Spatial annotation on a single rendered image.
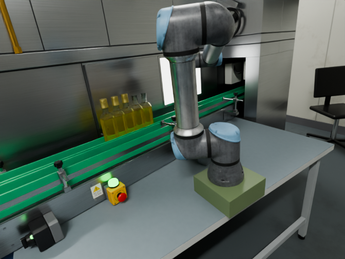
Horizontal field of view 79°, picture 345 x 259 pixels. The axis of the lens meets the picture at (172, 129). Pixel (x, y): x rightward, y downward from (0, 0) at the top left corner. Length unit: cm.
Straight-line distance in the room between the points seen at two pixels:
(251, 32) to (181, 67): 114
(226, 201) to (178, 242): 22
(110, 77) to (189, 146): 64
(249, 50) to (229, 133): 108
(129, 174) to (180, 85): 54
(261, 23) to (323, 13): 207
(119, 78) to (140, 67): 16
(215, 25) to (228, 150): 43
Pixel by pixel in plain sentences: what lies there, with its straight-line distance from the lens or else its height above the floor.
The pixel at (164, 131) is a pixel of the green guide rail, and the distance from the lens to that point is 113.
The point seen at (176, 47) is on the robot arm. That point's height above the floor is 136.
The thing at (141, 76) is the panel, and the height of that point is 122.
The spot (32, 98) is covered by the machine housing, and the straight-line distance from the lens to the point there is 112.
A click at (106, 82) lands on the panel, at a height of 122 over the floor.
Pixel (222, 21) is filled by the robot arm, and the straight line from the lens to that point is 67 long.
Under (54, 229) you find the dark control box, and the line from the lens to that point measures 90.
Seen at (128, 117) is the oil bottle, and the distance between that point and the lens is 111.
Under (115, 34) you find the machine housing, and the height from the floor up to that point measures 146.
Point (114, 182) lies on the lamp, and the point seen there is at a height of 85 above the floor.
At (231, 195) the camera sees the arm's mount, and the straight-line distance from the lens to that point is 85.
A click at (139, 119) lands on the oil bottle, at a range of 115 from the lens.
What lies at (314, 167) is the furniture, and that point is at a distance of 156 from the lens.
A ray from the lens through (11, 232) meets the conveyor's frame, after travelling 96.
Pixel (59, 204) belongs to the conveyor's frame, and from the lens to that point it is 95.
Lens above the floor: 136
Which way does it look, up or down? 21 degrees down
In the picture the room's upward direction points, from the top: 6 degrees counter-clockwise
